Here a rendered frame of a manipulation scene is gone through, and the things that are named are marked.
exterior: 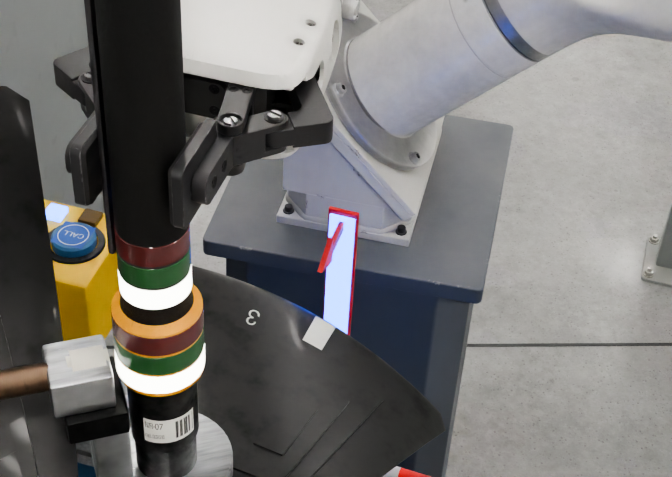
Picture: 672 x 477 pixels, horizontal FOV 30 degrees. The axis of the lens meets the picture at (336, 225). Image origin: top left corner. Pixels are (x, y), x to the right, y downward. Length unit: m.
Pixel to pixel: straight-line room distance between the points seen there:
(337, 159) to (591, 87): 2.10
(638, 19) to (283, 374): 0.50
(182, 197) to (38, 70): 1.55
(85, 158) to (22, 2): 1.45
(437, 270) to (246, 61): 0.79
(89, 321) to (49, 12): 1.00
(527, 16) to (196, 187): 0.74
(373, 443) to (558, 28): 0.51
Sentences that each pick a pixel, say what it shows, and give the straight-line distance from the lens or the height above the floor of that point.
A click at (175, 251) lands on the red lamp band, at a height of 1.45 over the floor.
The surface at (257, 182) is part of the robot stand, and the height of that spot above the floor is 0.93.
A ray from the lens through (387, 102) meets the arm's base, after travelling 1.30.
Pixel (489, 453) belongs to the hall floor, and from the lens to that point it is 2.39.
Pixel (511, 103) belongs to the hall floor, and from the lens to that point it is 3.25.
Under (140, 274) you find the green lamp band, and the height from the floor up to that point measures 1.44.
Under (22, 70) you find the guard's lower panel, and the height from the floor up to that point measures 0.72.
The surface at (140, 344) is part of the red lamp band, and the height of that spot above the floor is 1.40.
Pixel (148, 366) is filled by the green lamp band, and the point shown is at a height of 1.39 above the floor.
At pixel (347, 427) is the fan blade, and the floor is 1.16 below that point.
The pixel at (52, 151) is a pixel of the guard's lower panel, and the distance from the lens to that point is 2.17.
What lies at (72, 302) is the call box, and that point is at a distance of 1.12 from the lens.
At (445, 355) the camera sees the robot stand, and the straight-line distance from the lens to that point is 1.44.
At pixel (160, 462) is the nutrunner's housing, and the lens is 0.66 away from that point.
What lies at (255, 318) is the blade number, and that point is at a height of 1.18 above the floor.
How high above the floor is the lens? 1.82
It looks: 40 degrees down
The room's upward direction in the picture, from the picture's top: 3 degrees clockwise
